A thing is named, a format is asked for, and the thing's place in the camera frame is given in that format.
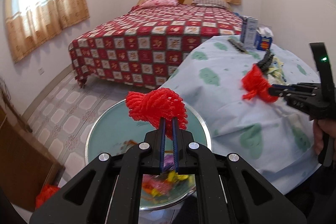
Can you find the bed with red checkered cover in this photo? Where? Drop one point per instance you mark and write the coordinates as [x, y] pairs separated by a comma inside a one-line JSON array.
[[145, 46]]

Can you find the pink pillow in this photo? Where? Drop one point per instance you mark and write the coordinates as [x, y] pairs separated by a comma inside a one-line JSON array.
[[157, 3]]

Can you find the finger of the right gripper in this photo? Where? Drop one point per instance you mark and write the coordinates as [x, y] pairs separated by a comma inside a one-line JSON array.
[[282, 92], [283, 87]]

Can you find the light blue cloud tablecloth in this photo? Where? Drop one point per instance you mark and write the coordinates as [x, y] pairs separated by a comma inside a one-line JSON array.
[[274, 138]]

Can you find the yellow blue plastic bag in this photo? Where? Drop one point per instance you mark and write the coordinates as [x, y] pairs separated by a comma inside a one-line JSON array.
[[275, 73]]

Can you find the white grey tall carton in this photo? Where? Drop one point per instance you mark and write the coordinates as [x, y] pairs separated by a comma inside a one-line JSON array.
[[248, 31]]

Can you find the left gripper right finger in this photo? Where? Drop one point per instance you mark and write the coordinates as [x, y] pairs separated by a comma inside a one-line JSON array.
[[183, 161]]

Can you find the person's right hand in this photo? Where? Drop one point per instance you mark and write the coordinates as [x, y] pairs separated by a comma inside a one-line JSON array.
[[320, 126]]

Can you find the brown wooden cabinet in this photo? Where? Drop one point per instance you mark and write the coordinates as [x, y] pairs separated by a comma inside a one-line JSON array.
[[26, 165]]

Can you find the red bag near floor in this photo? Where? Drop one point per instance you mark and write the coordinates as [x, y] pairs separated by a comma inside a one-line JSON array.
[[46, 192]]

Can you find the teal round trash basin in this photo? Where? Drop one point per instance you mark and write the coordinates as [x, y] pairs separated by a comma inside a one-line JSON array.
[[119, 141]]

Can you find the striped pillow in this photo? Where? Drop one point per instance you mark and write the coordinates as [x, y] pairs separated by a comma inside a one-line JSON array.
[[221, 3]]

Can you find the blue white Look carton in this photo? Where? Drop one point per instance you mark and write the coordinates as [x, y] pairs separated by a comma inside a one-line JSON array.
[[263, 39]]

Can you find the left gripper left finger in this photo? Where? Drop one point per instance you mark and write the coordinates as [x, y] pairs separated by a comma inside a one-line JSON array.
[[155, 159]]

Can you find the red mesh net trash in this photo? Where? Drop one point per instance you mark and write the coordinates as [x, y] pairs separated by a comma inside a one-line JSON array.
[[155, 105]]

